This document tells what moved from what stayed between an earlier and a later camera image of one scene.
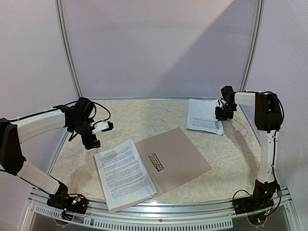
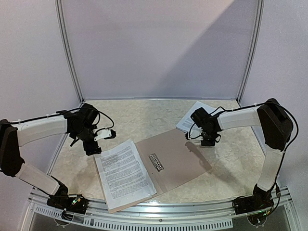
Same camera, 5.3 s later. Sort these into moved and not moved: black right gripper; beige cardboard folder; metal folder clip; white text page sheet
Moved: black right gripper
Not moved: metal folder clip; white text page sheet; beige cardboard folder
